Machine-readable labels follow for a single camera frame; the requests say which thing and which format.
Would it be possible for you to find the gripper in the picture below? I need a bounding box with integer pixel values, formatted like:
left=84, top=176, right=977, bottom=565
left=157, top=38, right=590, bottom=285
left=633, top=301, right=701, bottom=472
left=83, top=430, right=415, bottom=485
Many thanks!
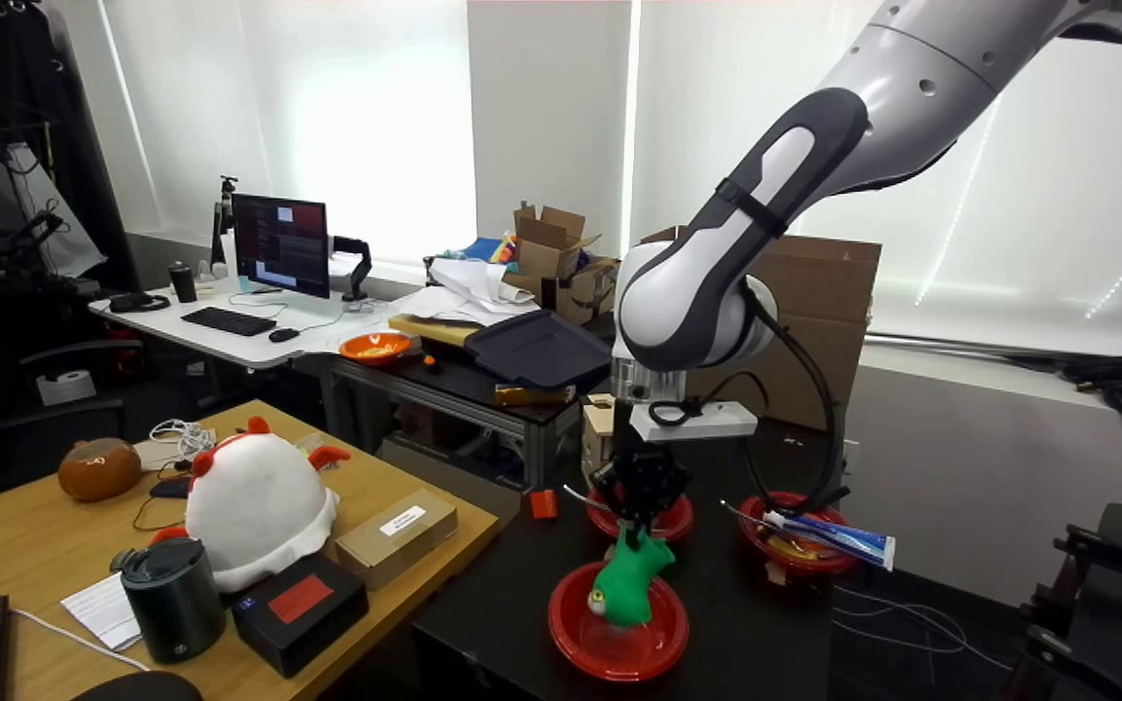
left=591, top=436, right=694, bottom=535

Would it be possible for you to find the green plush toy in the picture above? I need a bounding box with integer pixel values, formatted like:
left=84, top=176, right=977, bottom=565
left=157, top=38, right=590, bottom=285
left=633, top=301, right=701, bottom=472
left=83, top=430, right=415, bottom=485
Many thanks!
left=587, top=524, right=677, bottom=630

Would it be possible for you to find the red bowl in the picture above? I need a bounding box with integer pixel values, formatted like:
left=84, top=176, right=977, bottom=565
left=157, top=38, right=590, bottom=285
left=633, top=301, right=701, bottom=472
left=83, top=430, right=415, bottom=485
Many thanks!
left=737, top=491, right=861, bottom=576
left=584, top=485, right=696, bottom=544
left=547, top=561, right=692, bottom=683

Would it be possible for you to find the orange bowl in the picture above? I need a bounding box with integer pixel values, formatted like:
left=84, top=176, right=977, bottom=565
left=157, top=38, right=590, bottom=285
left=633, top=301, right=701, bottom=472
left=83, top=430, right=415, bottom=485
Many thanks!
left=338, top=331, right=414, bottom=367

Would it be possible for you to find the white chicken plush toy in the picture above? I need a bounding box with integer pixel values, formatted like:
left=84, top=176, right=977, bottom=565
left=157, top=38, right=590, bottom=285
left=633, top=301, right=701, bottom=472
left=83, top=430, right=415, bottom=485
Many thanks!
left=150, top=416, right=354, bottom=596

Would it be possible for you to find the brown round plush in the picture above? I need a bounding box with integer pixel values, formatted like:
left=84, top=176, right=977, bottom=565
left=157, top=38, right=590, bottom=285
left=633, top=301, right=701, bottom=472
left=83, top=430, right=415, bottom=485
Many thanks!
left=56, top=437, right=144, bottom=503

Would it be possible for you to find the small wooden box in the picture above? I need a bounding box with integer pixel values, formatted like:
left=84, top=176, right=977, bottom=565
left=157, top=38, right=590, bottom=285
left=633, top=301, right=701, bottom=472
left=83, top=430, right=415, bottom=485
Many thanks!
left=580, top=393, right=622, bottom=480

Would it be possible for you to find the toothbrush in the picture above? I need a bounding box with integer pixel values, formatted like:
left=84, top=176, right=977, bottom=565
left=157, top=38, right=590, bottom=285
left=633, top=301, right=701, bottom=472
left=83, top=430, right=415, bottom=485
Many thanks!
left=719, top=499, right=815, bottom=558

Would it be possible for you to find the black plastic tray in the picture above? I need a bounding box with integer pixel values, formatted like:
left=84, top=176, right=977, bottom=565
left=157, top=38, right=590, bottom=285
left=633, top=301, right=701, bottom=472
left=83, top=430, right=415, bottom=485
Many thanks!
left=463, top=309, right=614, bottom=391

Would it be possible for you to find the toothpaste tube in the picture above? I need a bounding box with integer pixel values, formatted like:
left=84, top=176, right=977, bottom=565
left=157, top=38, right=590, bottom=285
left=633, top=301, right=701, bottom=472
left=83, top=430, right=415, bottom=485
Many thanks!
left=763, top=508, right=899, bottom=573

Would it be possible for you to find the stack of cardboard boxes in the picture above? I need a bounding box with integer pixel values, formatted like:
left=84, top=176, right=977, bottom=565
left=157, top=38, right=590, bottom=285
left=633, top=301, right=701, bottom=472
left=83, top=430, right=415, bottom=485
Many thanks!
left=502, top=202, right=621, bottom=328

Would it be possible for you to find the large cardboard box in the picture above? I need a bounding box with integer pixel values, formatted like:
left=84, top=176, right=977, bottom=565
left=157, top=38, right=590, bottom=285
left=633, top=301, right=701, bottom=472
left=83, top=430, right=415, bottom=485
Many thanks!
left=640, top=225, right=883, bottom=432

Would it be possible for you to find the cardboard box with white label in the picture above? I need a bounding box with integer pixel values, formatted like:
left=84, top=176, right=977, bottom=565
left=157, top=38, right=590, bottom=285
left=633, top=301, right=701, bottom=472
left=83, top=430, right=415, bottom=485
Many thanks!
left=333, top=486, right=461, bottom=593

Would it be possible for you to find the yellow wooden board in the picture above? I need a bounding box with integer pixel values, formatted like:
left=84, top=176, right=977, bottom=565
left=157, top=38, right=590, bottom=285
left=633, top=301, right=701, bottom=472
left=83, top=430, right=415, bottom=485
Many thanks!
left=387, top=314, right=481, bottom=350

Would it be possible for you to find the heap of papers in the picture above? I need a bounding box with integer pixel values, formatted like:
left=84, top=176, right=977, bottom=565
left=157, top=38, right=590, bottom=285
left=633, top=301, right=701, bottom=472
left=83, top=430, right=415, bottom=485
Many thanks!
left=393, top=256, right=540, bottom=328

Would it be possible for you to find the black desk stand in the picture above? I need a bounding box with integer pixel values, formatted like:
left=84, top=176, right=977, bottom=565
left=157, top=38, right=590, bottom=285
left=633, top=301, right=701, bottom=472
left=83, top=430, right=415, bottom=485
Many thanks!
left=332, top=236, right=374, bottom=304

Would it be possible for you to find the black box with red label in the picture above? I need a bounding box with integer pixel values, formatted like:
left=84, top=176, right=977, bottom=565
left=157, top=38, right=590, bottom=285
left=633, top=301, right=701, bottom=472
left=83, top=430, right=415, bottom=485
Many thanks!
left=231, top=552, right=371, bottom=679

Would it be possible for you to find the white desk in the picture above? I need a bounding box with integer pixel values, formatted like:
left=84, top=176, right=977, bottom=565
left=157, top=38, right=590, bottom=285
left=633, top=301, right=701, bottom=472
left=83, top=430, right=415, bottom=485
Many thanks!
left=88, top=275, right=408, bottom=372

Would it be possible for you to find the monitor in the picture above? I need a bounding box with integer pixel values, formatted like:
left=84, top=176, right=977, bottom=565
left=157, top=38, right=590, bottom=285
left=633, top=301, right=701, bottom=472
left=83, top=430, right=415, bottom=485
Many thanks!
left=231, top=192, right=332, bottom=301

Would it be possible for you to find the black travel mug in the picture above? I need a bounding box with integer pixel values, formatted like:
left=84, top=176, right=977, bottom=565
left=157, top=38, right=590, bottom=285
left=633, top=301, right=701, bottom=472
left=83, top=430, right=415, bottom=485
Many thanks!
left=110, top=536, right=229, bottom=666

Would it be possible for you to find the black rounded object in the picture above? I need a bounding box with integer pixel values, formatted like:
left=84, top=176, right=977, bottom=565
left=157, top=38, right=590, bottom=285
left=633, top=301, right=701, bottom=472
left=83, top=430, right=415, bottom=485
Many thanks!
left=68, top=671, right=205, bottom=701

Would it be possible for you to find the white paper note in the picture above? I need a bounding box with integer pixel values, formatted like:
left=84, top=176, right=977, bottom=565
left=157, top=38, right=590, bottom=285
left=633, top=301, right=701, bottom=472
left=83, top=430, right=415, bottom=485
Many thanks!
left=60, top=572, right=144, bottom=652

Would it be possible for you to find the toilet paper roll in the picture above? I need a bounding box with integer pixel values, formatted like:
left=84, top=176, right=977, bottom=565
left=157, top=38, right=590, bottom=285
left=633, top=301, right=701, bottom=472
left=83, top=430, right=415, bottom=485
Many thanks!
left=36, top=369, right=97, bottom=408

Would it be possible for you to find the wooden desk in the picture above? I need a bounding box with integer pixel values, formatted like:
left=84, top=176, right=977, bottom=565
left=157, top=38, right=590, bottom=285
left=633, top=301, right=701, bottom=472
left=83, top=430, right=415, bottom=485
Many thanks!
left=0, top=398, right=502, bottom=701

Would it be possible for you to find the black equipment rack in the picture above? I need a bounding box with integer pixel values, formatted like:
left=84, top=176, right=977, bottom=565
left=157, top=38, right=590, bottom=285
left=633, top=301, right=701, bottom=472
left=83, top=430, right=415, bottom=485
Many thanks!
left=0, top=0, right=138, bottom=298

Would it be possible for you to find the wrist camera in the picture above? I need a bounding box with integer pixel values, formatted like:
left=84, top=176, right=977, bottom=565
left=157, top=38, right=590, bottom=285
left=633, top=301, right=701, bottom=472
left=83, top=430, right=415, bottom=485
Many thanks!
left=628, top=400, right=760, bottom=443

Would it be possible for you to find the metal frame table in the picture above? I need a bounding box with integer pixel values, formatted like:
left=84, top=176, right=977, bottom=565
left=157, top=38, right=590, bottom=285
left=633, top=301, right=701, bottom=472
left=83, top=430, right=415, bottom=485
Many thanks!
left=292, top=349, right=583, bottom=494

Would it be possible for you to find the coil of white cable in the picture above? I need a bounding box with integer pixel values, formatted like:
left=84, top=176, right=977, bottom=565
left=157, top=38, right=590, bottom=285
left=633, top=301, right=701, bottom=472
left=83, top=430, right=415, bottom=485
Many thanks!
left=148, top=418, right=218, bottom=461

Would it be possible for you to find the camera on tripod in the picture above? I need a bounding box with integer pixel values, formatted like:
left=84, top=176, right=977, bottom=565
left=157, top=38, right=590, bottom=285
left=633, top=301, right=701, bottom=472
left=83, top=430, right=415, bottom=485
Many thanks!
left=210, top=174, right=240, bottom=280

